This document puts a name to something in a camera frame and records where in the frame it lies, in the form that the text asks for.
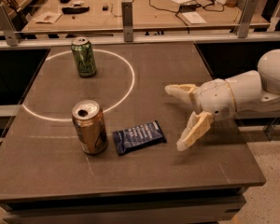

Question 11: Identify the green soda can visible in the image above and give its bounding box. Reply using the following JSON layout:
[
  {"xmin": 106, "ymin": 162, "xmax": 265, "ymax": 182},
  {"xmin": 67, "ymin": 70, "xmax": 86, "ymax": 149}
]
[{"xmin": 71, "ymin": 36, "xmax": 97, "ymax": 77}]

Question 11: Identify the orange soda can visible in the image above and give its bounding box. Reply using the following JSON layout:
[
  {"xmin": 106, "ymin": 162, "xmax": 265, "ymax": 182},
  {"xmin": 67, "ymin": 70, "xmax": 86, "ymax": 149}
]
[{"xmin": 72, "ymin": 100, "xmax": 108, "ymax": 155}]

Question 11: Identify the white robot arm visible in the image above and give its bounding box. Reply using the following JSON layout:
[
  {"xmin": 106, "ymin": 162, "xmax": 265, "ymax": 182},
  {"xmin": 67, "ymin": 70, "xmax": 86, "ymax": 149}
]
[{"xmin": 165, "ymin": 49, "xmax": 280, "ymax": 151}]

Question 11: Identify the metal bracket post right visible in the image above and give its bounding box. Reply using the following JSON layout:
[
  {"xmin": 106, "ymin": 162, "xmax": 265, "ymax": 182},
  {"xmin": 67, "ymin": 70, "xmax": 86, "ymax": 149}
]
[{"xmin": 235, "ymin": 0, "xmax": 259, "ymax": 38}]

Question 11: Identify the metal bracket post left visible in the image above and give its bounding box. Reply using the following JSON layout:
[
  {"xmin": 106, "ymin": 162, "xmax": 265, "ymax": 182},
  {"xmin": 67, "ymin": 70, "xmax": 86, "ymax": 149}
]
[{"xmin": 0, "ymin": 5, "xmax": 21, "ymax": 47}]

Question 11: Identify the white label card right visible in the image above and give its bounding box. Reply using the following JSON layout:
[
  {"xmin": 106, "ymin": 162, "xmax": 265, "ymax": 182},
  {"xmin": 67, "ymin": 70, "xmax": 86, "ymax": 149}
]
[{"xmin": 183, "ymin": 11, "xmax": 206, "ymax": 24}]

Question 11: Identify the metal bracket post centre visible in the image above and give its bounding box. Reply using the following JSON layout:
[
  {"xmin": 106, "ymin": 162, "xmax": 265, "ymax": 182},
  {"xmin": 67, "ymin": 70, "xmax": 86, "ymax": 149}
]
[{"xmin": 121, "ymin": 1, "xmax": 133, "ymax": 42}]

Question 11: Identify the black flat tool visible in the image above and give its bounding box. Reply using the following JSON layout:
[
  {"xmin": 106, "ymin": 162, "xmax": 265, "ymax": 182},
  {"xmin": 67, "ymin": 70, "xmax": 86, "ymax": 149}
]
[{"xmin": 62, "ymin": 7, "xmax": 90, "ymax": 15}]

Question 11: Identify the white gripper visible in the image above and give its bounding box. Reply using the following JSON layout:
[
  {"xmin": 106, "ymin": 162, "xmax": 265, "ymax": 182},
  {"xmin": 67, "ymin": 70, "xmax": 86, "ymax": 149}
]
[{"xmin": 165, "ymin": 79, "xmax": 236, "ymax": 151}]

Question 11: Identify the black power adapter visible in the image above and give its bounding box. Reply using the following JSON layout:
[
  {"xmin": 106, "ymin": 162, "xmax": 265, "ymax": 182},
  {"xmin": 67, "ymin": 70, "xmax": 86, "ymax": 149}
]
[{"xmin": 179, "ymin": 3, "xmax": 199, "ymax": 13}]

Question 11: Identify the white paper card left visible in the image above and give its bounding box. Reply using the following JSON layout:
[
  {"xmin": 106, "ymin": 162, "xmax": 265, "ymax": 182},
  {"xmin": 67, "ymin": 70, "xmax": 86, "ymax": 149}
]
[{"xmin": 34, "ymin": 11, "xmax": 62, "ymax": 24}]

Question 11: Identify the metal bracket post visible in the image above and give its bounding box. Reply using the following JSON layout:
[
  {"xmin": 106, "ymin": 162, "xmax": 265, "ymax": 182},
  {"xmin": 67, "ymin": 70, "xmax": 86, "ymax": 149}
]
[
  {"xmin": 121, "ymin": 1, "xmax": 133, "ymax": 42},
  {"xmin": 235, "ymin": 0, "xmax": 259, "ymax": 38},
  {"xmin": 0, "ymin": 5, "xmax": 21, "ymax": 47}
]

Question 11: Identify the blue rxbar blueberry wrapper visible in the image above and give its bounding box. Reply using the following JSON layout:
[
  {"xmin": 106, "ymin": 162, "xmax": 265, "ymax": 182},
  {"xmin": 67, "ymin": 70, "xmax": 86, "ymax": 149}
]
[{"xmin": 112, "ymin": 120, "xmax": 167, "ymax": 156}]

